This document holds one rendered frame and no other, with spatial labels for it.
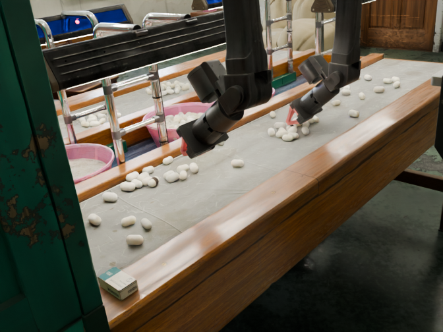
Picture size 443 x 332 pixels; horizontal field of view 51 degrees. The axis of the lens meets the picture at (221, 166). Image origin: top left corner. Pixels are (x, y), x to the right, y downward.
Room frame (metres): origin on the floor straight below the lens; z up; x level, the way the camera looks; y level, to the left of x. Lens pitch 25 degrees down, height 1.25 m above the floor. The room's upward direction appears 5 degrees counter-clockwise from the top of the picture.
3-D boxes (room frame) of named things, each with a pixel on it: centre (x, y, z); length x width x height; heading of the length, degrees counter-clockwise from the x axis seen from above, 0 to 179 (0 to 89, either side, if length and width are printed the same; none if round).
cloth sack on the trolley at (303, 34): (4.40, -0.88, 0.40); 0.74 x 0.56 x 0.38; 134
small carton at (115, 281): (0.62, 0.19, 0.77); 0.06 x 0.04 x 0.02; 45
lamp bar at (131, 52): (1.09, 0.10, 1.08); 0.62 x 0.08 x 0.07; 135
